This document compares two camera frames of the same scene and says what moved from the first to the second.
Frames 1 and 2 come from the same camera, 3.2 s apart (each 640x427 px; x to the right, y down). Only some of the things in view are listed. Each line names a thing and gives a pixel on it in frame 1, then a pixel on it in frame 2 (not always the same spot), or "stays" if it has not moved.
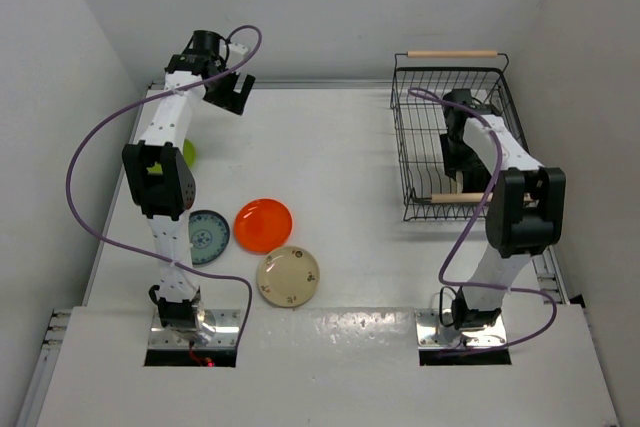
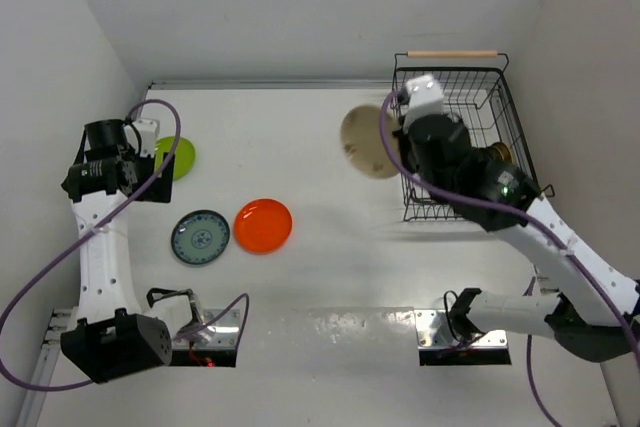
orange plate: [262, 225] stays
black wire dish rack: [421, 81] stays
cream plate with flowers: [288, 276] → [361, 140]
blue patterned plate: [209, 237] stays
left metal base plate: [226, 333] stays
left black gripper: [231, 100] → [157, 189]
